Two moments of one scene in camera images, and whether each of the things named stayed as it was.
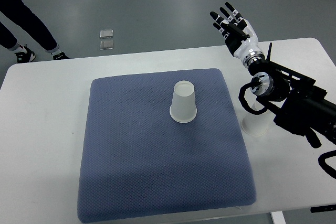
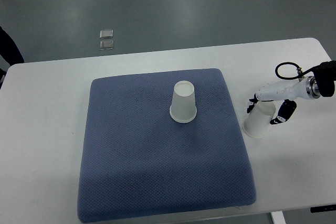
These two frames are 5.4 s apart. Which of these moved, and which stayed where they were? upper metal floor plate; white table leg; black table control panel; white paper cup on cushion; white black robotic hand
Moved: white black robotic hand
Stayed: white paper cup on cushion; black table control panel; white table leg; upper metal floor plate
